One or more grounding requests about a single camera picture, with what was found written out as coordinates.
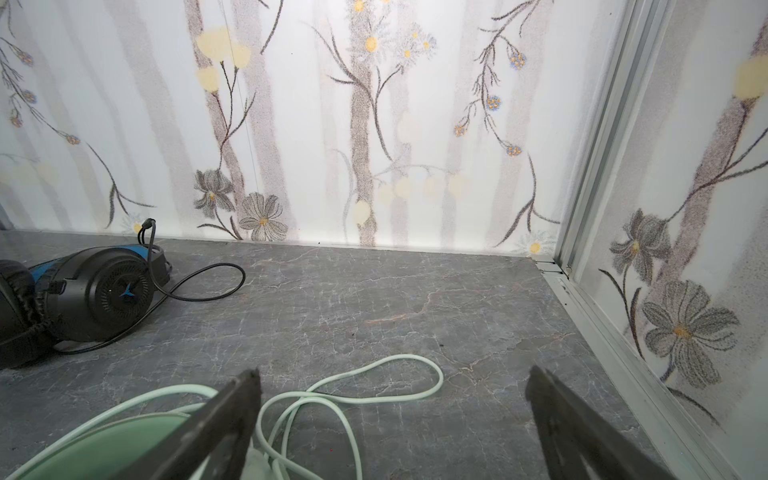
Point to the black blue headphones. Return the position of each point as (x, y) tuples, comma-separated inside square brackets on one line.
[(88, 296)]

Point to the right corner aluminium profile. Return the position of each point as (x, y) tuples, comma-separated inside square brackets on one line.
[(685, 450)]

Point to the mint green headphones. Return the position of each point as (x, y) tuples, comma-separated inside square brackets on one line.
[(103, 451)]

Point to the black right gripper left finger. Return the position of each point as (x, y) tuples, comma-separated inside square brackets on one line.
[(214, 440)]

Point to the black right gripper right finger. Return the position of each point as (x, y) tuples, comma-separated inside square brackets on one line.
[(577, 443)]

